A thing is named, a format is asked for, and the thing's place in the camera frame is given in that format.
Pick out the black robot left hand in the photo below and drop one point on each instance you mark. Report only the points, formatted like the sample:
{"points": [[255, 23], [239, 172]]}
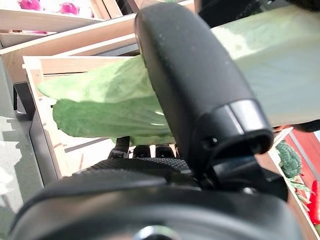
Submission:
{"points": [[307, 3]]}

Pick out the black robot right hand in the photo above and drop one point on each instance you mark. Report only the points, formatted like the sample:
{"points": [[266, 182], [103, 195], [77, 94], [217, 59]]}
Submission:
{"points": [[187, 75]]}

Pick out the dark green broccoli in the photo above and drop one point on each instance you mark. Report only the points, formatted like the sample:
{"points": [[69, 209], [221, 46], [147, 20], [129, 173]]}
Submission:
{"points": [[288, 157]]}

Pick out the purple white turnip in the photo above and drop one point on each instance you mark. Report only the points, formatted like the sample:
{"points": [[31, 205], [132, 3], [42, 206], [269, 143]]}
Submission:
{"points": [[27, 3]]}

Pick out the wooden display shelf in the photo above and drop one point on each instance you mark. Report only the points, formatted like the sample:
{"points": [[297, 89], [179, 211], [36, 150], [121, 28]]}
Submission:
{"points": [[62, 42]]}

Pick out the pink dragon fruits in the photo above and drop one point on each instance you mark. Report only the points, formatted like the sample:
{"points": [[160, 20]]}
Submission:
{"points": [[68, 7]]}

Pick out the napa cabbage toy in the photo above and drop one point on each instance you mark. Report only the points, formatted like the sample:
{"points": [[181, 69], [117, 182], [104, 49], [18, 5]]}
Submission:
{"points": [[100, 100]]}

